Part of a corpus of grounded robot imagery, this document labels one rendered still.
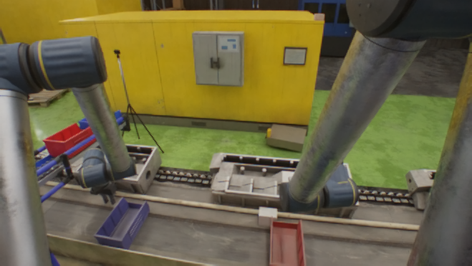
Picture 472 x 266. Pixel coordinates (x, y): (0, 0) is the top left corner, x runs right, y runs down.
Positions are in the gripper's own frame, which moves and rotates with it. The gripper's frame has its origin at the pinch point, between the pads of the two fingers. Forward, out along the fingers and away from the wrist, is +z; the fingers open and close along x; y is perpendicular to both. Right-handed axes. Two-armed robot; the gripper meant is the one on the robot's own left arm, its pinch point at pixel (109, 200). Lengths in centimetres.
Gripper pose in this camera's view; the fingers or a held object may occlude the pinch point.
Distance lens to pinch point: 178.9
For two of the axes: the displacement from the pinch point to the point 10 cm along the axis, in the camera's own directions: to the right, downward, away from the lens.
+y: 1.5, -4.7, 8.7
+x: -9.9, -0.7, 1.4
